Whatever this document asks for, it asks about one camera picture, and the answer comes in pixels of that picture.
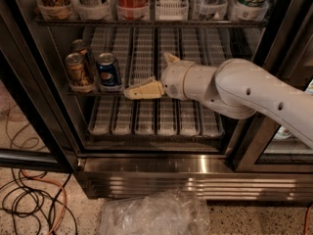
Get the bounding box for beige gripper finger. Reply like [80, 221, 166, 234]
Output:
[123, 76, 164, 100]
[163, 52, 180, 65]

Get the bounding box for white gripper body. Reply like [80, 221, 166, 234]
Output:
[160, 60, 195, 100]

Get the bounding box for blue pepsi can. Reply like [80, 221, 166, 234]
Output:
[96, 53, 122, 87]

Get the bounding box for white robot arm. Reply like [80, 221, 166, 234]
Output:
[124, 53, 313, 147]

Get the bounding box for white empty tray top shelf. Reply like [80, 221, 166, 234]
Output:
[155, 0, 189, 21]

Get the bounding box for gold brown can front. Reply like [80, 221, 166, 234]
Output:
[65, 53, 94, 86]

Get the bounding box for gold brown can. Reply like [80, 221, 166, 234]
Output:
[65, 53, 94, 86]
[70, 38, 97, 76]

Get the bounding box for stainless steel fridge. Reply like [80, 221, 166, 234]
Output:
[0, 0, 313, 202]

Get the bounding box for gold brown can rear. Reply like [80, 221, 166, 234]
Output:
[70, 38, 97, 76]

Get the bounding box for open fridge door left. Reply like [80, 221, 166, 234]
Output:
[0, 4, 77, 172]

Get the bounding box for clear plastic bag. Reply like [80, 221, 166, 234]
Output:
[100, 190, 210, 235]

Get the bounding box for middle wire shelf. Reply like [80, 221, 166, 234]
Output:
[67, 87, 241, 99]

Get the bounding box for wire shelf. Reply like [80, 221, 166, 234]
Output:
[36, 18, 268, 27]
[67, 87, 241, 99]

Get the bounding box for top wire shelf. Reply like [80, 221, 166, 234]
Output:
[36, 18, 268, 27]

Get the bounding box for black cables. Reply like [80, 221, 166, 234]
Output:
[0, 166, 79, 235]

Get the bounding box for orange cable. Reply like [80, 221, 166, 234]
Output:
[302, 203, 313, 235]
[20, 168, 68, 235]

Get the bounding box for orange cable right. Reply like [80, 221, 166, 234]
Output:
[302, 203, 313, 235]

